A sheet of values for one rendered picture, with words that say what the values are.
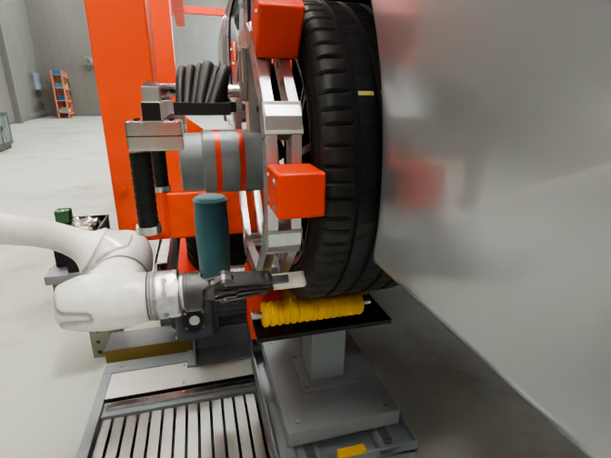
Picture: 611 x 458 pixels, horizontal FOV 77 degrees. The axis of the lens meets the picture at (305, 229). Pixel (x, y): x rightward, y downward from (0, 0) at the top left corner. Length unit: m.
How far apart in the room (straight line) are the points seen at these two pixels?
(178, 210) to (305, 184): 0.86
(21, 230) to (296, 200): 0.51
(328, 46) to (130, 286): 0.52
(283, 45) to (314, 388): 0.85
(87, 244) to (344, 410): 0.73
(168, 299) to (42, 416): 0.97
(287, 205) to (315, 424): 0.64
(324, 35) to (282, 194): 0.28
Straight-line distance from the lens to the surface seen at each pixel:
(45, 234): 0.87
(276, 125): 0.64
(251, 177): 0.86
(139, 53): 1.34
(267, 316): 0.90
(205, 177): 0.85
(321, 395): 1.14
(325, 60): 0.67
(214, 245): 1.04
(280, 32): 0.71
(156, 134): 0.71
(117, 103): 1.35
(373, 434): 1.14
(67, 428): 1.55
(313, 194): 0.58
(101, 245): 0.86
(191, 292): 0.73
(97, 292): 0.74
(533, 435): 1.54
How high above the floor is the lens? 0.99
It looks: 19 degrees down
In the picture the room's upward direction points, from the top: 1 degrees clockwise
